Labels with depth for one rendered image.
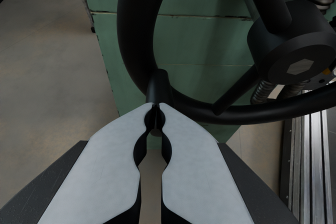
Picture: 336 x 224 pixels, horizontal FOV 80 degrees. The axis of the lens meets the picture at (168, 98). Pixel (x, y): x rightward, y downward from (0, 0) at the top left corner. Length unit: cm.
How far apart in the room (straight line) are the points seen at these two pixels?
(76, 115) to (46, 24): 75
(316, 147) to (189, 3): 76
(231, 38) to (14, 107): 109
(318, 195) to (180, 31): 71
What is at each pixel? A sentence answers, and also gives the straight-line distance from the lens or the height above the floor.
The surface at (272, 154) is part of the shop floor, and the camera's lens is 113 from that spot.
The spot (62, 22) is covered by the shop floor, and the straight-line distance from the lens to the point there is 162.
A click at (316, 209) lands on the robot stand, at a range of 87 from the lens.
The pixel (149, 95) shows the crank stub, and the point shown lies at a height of 79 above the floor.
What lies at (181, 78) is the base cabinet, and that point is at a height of 54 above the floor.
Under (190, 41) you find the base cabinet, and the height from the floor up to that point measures 65.
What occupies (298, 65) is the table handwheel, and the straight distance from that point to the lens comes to 19.
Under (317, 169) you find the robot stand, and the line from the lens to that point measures 92.
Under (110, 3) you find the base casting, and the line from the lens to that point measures 37.
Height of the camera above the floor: 92
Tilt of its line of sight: 57 degrees down
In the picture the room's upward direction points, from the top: 8 degrees clockwise
